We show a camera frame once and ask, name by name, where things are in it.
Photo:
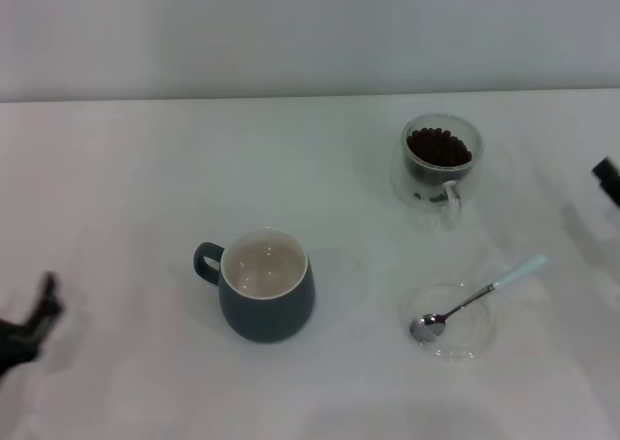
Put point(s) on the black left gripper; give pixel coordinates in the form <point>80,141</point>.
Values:
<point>12,340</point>

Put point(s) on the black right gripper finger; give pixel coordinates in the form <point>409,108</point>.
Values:
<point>608,172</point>

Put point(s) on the brown coffee beans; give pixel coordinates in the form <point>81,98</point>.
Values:
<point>438,147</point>

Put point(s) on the clear glass saucer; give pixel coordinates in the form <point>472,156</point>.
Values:
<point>472,333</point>

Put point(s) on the dark green ceramic mug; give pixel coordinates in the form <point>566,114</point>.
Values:
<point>271,314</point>

